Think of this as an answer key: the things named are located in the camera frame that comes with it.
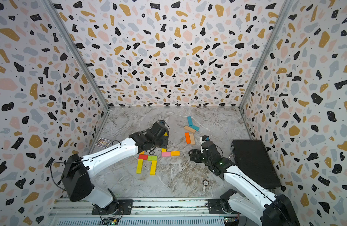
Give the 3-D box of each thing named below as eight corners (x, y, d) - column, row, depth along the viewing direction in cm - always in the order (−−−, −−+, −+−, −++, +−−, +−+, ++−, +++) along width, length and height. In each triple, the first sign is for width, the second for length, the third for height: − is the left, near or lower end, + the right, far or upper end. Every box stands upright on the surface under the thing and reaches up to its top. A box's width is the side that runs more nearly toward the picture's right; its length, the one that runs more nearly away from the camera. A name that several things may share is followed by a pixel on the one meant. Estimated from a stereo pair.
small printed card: (98, 145, 101) (95, 143, 98) (102, 140, 104) (100, 137, 102) (106, 148, 99) (104, 146, 97) (110, 142, 103) (108, 140, 100)
